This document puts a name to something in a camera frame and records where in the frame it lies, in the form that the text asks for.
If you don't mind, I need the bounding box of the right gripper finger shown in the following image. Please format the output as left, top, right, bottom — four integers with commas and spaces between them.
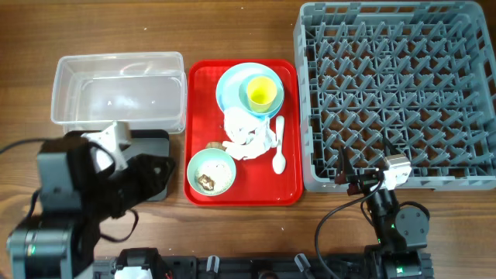
338, 146, 353, 178
383, 136, 399, 157

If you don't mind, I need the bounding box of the white paper napkin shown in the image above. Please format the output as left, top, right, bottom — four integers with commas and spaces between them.
222, 107, 277, 160

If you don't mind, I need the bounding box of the brown food stick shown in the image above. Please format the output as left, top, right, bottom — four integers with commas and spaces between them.
205, 142, 226, 151

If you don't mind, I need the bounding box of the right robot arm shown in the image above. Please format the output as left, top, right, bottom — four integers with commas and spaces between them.
335, 139, 434, 278

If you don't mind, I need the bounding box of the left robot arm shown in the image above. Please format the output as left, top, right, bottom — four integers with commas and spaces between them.
7, 136, 175, 278

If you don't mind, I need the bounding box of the black rectangular waste tray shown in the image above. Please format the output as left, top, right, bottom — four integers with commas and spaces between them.
65, 129, 170, 202

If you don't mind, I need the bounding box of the grey plastic dishwasher rack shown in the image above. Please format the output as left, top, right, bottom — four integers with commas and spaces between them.
293, 1, 495, 192

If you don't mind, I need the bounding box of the white plastic spoon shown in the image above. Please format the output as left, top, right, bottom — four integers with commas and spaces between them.
272, 115, 286, 174

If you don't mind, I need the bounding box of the red plastic serving tray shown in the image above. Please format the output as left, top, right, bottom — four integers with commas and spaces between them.
184, 59, 304, 206

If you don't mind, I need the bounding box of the green bowl with food scraps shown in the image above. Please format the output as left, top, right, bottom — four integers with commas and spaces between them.
186, 148, 236, 197

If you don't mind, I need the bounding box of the clear plastic storage bin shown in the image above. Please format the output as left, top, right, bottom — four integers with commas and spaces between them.
50, 51, 188, 134

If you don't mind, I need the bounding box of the light blue shallow bowl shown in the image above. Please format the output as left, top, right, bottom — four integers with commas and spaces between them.
239, 74, 284, 119

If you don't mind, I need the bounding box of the yellow plastic cup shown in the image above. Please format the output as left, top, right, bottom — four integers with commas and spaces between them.
246, 76, 277, 113

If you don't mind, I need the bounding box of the light blue plate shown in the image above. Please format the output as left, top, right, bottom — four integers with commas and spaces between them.
215, 62, 282, 113

